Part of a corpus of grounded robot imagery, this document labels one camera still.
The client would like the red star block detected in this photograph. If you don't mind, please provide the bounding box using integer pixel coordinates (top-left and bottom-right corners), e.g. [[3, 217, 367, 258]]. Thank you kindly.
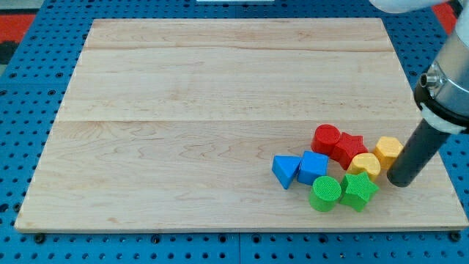
[[329, 132, 368, 170]]

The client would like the green star block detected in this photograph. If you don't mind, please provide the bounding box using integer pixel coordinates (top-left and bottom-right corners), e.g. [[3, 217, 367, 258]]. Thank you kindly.
[[339, 172, 380, 212]]

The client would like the yellow heart block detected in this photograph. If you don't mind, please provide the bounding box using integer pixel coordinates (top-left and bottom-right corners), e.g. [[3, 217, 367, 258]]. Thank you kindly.
[[347, 153, 381, 182]]

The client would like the red cylinder block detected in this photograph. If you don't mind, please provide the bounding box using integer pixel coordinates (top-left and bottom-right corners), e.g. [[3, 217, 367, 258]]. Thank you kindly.
[[311, 124, 341, 155]]

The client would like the wooden board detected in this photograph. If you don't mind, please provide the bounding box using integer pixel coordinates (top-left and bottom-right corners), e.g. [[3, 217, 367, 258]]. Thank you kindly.
[[15, 18, 468, 233]]

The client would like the blue triangle block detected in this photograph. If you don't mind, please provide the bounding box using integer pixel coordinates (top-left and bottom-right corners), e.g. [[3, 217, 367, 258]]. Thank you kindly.
[[271, 155, 302, 189]]

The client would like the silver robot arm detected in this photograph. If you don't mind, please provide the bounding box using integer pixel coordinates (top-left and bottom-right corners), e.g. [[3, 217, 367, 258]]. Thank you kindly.
[[414, 1, 468, 134]]

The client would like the yellow hexagon block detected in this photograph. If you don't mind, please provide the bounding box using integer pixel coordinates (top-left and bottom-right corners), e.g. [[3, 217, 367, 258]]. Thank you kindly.
[[372, 136, 403, 169]]

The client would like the green cylinder block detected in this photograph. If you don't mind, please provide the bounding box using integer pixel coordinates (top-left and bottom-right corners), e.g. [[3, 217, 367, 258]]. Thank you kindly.
[[309, 176, 341, 212]]

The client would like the blue cube block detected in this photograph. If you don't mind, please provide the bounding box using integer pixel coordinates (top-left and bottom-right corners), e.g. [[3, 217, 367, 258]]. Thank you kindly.
[[298, 151, 329, 185]]

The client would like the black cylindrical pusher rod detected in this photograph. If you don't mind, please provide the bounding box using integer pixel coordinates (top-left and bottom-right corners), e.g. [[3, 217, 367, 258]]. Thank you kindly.
[[387, 119, 450, 188]]

